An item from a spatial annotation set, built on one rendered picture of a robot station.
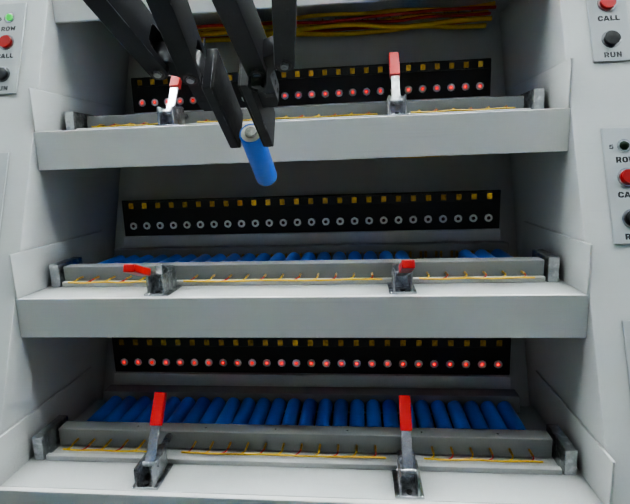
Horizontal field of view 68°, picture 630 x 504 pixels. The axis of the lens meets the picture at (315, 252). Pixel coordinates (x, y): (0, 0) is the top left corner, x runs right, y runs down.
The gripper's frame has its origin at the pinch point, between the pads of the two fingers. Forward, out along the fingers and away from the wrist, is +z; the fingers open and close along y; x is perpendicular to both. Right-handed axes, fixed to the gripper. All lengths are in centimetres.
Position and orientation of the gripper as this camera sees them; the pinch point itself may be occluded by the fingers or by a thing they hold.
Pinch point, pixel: (241, 102)
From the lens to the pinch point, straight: 34.1
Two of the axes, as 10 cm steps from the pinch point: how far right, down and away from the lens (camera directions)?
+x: -0.2, 9.4, -3.3
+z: 1.1, 3.3, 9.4
